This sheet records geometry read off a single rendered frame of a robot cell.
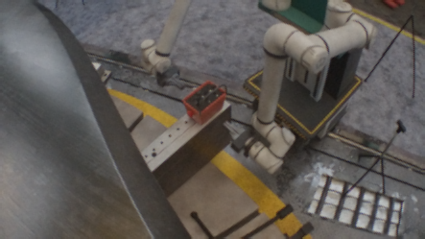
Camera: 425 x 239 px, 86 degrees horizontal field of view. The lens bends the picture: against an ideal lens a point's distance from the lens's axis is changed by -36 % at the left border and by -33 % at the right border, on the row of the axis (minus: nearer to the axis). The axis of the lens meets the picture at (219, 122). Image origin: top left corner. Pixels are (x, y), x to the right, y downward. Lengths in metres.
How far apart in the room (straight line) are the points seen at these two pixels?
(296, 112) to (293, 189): 0.56
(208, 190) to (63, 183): 1.63
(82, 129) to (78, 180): 0.09
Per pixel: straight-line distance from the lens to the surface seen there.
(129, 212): 0.39
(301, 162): 2.51
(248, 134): 1.66
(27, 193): 0.49
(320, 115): 2.40
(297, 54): 1.16
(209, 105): 1.73
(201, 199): 1.99
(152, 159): 1.71
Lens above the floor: 2.13
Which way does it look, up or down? 53 degrees down
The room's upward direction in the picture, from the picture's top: 1 degrees counter-clockwise
